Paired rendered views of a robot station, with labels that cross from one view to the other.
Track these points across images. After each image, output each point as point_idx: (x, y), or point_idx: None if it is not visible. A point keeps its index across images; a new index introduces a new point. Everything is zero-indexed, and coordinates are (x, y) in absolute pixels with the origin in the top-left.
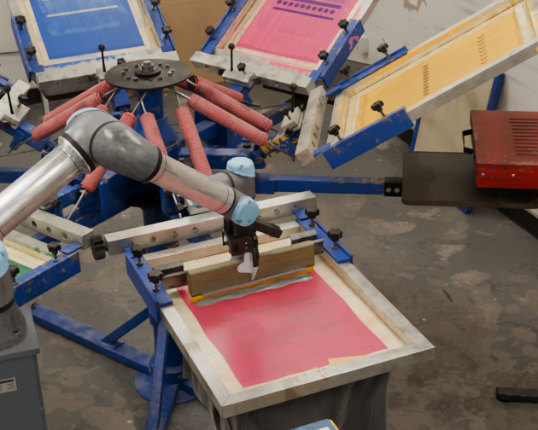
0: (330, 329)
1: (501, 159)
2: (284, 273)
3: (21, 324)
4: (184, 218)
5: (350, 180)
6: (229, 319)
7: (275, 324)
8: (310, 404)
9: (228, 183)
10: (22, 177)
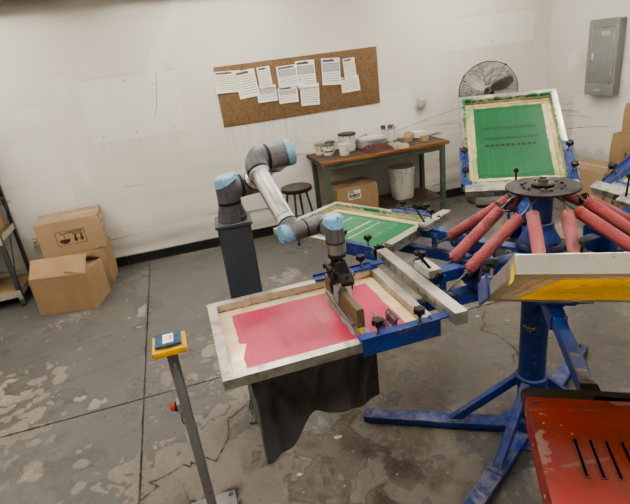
0: (280, 343)
1: (545, 420)
2: (345, 315)
3: (225, 217)
4: (408, 266)
5: (574, 360)
6: (306, 306)
7: (294, 322)
8: None
9: (318, 222)
10: None
